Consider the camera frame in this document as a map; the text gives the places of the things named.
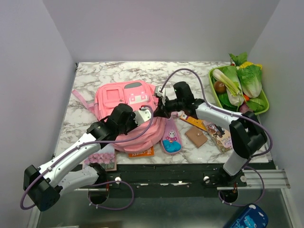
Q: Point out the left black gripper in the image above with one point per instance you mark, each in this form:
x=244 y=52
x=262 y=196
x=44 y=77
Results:
x=134 y=125

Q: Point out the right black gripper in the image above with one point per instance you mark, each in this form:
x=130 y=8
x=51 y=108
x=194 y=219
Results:
x=162 y=110

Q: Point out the pink student backpack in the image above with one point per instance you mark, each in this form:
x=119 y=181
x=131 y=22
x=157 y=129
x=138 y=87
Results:
x=137 y=94

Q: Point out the brown leather wallet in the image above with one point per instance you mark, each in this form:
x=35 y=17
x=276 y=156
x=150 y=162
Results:
x=196 y=136

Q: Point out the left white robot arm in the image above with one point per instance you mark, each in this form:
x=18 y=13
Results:
x=47 y=183

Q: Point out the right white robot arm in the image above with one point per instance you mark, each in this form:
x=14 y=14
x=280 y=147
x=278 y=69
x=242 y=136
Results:
x=247 y=135

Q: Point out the pink cat pencil case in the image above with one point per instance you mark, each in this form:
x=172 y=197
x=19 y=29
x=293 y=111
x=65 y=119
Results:
x=171 y=140

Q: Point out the orange card packet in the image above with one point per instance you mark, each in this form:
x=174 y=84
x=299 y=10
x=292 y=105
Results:
x=193 y=121

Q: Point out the Designer Fate flower book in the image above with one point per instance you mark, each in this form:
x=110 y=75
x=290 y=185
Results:
x=105 y=157

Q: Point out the orange Treehouse book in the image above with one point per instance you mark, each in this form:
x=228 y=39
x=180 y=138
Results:
x=147 y=153

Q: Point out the green vegetable tray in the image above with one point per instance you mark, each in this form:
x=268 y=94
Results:
x=260 y=103

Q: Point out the brown round fruit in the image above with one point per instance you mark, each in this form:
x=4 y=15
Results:
x=219 y=87

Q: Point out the brown illustrated notebook packet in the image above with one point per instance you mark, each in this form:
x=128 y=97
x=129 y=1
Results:
x=220 y=136

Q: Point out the purple pink radish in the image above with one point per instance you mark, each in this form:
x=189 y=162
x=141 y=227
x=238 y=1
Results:
x=243 y=108

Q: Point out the green lettuce head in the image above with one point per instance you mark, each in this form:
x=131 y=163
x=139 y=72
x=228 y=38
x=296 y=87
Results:
x=251 y=80

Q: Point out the blue dinosaur pencil case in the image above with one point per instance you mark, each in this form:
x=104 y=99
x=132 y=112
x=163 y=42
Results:
x=251 y=216

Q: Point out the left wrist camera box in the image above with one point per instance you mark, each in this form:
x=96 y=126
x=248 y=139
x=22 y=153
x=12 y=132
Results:
x=143 y=115

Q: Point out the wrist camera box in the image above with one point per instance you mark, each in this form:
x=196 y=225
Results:
x=143 y=115
x=160 y=93

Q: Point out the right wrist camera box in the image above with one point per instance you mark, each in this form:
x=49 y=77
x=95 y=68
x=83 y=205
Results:
x=160 y=93

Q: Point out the black mounting rail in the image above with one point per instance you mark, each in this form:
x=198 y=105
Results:
x=167 y=181

